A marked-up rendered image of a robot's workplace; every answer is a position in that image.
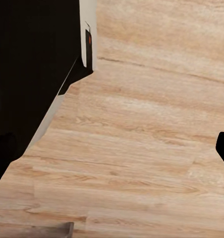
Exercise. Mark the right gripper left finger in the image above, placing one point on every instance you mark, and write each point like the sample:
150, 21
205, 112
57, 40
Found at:
8, 149

